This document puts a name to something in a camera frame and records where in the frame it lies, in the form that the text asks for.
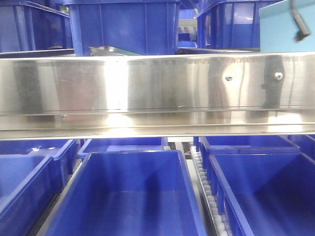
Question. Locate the right rail screw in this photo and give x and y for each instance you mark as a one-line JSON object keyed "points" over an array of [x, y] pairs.
{"points": [[278, 76]]}

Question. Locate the dark blue bin upper left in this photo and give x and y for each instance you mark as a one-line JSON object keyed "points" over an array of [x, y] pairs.
{"points": [[29, 26]]}

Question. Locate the white roller track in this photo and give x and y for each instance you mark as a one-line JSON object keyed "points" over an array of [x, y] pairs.
{"points": [[216, 222]]}

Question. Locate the dark blue bin front centre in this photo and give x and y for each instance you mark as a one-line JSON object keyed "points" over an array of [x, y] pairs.
{"points": [[130, 194]]}

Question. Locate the stainless steel shelf rail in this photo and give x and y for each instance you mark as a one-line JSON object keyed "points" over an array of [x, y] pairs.
{"points": [[56, 94]]}

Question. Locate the dark blue bin back right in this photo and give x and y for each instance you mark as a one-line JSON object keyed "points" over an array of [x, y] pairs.
{"points": [[258, 144]]}

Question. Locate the dark blue bin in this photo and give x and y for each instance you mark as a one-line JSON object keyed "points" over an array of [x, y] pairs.
{"points": [[130, 194], [146, 27], [306, 144], [25, 191], [63, 153], [265, 194], [121, 144], [258, 144], [29, 26]]}

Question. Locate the dark blue bin upper centre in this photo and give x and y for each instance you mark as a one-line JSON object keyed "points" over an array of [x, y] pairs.
{"points": [[146, 27]]}

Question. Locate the dark blue bin back left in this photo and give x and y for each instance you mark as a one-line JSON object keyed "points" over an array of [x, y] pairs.
{"points": [[63, 153]]}

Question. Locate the dark blue bin front right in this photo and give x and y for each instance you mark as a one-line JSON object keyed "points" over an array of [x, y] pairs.
{"points": [[265, 194]]}

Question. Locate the dark blue bin far right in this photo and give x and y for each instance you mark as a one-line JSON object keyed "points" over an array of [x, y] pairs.
{"points": [[306, 144]]}

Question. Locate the dark blue bin back centre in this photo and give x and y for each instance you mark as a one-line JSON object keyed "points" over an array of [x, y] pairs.
{"points": [[121, 144]]}

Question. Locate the dark blue bin upper shelf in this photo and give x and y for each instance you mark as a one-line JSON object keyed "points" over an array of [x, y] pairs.
{"points": [[229, 24]]}

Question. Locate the light blue bin right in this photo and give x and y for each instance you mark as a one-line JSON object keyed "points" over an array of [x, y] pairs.
{"points": [[279, 31]]}

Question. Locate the dark blue bin front left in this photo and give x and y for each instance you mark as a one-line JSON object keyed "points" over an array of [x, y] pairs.
{"points": [[25, 191]]}

